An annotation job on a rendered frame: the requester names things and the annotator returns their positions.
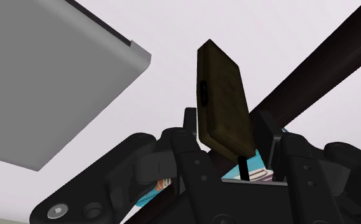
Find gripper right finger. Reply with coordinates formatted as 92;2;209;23
254;109;361;224

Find olive brown rectangular device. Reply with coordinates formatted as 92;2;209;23
196;38;257;182

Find grey flat panel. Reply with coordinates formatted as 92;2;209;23
0;0;152;172

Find light blue printed book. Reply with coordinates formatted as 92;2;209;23
135;127;290;208

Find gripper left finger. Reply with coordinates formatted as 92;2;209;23
29;106;224;224

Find dark brown wooden bar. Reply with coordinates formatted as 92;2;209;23
123;0;361;224

